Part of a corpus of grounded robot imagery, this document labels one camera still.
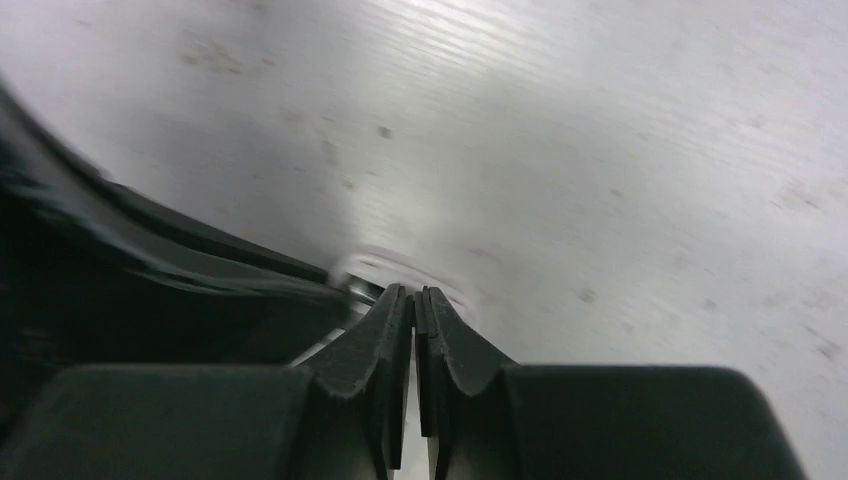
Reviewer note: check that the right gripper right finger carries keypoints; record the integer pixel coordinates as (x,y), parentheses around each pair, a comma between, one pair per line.
(486,416)

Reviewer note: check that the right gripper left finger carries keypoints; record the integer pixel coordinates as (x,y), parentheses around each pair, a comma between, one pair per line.
(339,414)

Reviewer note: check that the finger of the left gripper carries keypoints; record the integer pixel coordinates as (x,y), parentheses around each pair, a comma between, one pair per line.
(93,272)

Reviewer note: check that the white red remote control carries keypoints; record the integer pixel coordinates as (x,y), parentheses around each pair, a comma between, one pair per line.
(367,273)

